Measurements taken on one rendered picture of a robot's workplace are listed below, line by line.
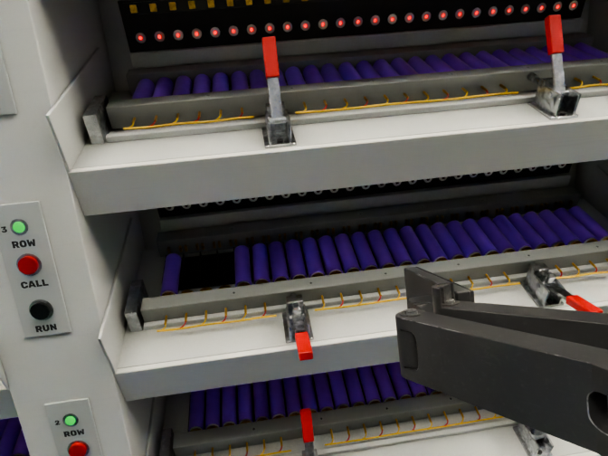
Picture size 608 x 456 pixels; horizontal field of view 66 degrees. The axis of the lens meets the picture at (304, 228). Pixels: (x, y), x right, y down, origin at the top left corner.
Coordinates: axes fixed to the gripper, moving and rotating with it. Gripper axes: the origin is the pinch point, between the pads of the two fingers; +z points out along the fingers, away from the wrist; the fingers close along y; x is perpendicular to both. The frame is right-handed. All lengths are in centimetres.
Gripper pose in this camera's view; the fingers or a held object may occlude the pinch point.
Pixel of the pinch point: (537, 280)
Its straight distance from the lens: 29.0
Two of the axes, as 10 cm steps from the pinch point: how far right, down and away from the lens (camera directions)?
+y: 9.9, -1.2, 0.9
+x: -1.1, -9.9, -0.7
